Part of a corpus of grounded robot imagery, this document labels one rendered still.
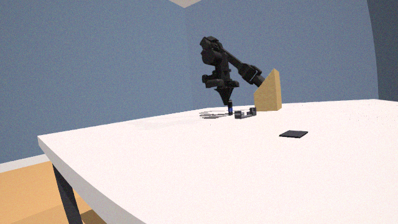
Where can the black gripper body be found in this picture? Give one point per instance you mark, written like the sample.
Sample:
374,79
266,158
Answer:
223,79

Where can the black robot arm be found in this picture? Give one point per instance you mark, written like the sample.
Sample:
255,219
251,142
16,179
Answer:
214,54

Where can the black and blue battery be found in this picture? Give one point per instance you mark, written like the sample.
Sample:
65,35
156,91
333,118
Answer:
230,107

